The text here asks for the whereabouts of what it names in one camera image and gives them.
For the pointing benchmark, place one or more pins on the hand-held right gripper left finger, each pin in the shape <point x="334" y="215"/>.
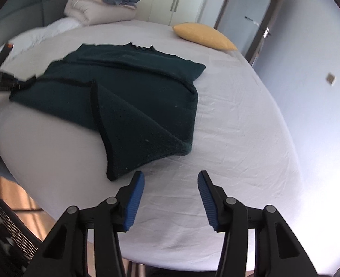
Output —
<point x="135" y="199"/>

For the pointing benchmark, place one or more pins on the folded beige duvet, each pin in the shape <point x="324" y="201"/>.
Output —
<point x="92" y="5"/>

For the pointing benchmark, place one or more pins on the dark green sweater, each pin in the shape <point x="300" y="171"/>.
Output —
<point x="124" y="98"/>

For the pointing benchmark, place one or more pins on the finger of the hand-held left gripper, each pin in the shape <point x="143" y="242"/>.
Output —
<point x="20" y="82"/>
<point x="1" y="57"/>

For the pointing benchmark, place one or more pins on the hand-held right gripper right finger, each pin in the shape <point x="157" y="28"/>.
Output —
<point x="208" y="202"/>

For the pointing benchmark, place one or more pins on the dark-framed door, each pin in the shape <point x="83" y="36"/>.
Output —
<point x="245" y="14"/>

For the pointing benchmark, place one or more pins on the grey upholstered headboard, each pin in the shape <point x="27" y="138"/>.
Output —
<point x="34" y="8"/>

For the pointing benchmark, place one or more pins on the yellow pillow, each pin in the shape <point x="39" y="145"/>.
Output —
<point x="204" y="36"/>

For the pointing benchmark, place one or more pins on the bed with white sheet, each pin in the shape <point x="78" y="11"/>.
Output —
<point x="216" y="121"/>

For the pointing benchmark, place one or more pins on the black mesh chair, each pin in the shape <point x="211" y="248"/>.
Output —
<point x="11" y="230"/>

